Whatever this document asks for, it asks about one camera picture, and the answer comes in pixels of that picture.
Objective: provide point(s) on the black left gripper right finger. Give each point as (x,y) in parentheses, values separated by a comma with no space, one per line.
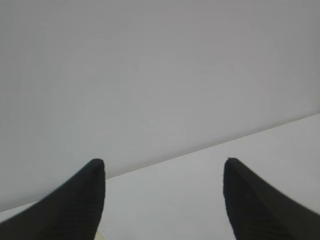
(258,211)

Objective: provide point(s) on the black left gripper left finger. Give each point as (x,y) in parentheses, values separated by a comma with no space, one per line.
(71,212)

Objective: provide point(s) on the white paper cup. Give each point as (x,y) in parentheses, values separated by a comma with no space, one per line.
(99,236)

